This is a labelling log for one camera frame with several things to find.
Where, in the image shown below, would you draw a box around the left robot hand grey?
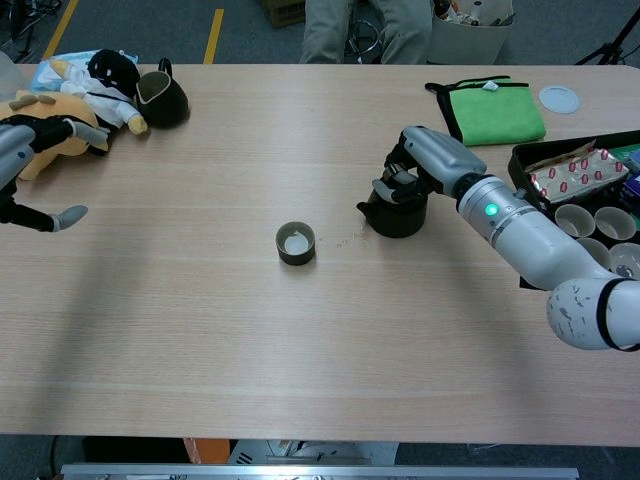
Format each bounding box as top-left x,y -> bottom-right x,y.
0,114 -> 110,234

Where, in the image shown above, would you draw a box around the right robot hand grey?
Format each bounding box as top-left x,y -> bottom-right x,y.
370,125 -> 489,204

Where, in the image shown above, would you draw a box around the black cast iron teapot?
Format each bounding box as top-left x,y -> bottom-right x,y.
356,169 -> 429,239

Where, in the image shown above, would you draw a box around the dark green tea cup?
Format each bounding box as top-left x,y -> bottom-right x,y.
275,222 -> 317,266

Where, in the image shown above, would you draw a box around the white robot base unit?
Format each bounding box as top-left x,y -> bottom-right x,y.
227,439 -> 400,466

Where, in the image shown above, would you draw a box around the green microfiber cloth black trim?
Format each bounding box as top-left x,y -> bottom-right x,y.
424,75 -> 547,148

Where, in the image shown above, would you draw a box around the yellow plush animal toy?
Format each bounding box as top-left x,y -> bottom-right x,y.
0,89 -> 109,181

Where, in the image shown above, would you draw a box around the black plastic tray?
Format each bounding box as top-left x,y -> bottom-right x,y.
507,129 -> 640,291

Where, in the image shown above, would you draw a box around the white storage bin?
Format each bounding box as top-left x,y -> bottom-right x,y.
429,0 -> 516,65

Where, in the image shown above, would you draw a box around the black-headed plush doll white robe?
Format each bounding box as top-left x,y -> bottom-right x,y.
49,48 -> 150,157

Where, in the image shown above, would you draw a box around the silver foil packet red print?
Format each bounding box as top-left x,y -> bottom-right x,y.
528,139 -> 630,204

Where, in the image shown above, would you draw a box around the chrome stool base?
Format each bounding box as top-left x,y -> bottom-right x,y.
344,0 -> 386,64

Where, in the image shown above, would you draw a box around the dark ceramic pouring pitcher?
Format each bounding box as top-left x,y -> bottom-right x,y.
134,57 -> 191,129

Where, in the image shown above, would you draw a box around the seated person grey trousers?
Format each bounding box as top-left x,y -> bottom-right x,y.
299,0 -> 434,65

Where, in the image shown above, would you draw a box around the black tripod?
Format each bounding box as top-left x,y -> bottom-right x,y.
574,4 -> 640,66

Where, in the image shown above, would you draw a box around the cardboard box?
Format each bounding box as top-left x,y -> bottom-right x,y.
257,0 -> 306,29

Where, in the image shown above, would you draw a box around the orange object under table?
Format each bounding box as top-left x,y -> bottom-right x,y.
182,437 -> 231,465

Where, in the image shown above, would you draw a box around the black metal frame stand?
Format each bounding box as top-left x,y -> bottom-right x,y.
0,0 -> 64,61

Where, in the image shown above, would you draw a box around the white round cable grommet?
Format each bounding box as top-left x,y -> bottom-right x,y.
538,84 -> 581,115

